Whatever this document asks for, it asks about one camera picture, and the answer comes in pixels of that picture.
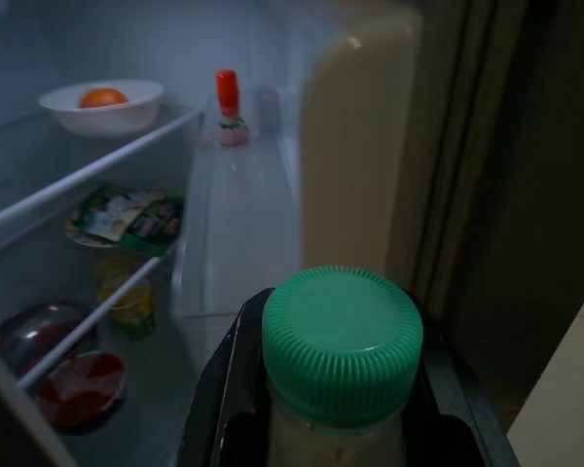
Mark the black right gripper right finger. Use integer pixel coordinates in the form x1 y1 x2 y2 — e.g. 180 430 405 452
398 299 523 467

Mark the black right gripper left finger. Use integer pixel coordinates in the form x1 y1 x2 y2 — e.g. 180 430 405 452
177 286 274 467

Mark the teal-capped clear water bottle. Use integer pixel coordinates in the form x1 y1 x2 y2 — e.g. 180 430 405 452
261 265 424 467

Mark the glass fridge shelf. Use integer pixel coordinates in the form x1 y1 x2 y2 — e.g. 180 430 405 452
0 107 206 264
14 255 163 391

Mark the clear fridge door shelf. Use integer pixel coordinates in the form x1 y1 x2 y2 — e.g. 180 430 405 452
170 91 306 320

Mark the grey two-door fridge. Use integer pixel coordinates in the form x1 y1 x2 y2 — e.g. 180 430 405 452
0 0 473 467

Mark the yellow plastic dessert cup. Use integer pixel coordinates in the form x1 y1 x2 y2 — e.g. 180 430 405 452
94 257 157 342

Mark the red-lidded round container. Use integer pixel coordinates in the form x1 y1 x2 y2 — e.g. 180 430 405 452
34 352 128 430

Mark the green printed food packet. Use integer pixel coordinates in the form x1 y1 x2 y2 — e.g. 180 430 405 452
66 184 185 257

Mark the stainless steel bowl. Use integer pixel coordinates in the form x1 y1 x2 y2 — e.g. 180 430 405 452
0 301 99 377

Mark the red-capped sauce bottle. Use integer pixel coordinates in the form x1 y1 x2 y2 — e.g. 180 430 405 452
212 69 252 148

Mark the white bowl holding orange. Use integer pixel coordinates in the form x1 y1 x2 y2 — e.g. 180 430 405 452
37 80 165 140

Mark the orange fruit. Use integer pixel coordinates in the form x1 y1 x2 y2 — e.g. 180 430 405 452
79 86 129 110

